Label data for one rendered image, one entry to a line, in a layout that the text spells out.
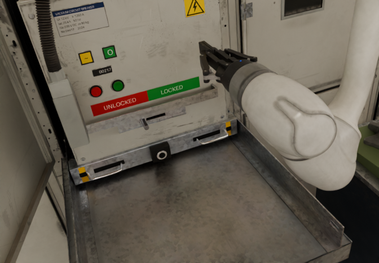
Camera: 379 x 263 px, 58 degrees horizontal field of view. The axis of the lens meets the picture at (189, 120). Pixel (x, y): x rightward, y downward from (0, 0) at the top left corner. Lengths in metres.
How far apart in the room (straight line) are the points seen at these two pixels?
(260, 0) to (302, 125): 0.78
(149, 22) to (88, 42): 0.16
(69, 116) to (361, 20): 0.65
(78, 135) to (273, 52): 0.77
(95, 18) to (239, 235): 0.63
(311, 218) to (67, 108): 0.64
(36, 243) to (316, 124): 1.20
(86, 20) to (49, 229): 0.84
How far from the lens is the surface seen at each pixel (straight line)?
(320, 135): 0.53
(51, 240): 1.49
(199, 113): 1.08
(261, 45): 1.29
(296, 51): 1.39
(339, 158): 0.66
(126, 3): 0.91
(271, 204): 0.96
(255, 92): 0.57
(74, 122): 0.87
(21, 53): 1.11
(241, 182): 1.02
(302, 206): 0.95
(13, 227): 1.07
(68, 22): 0.90
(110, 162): 1.07
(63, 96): 0.84
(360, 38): 0.73
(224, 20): 1.21
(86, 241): 0.96
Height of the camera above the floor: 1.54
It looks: 32 degrees down
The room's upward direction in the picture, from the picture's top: 8 degrees counter-clockwise
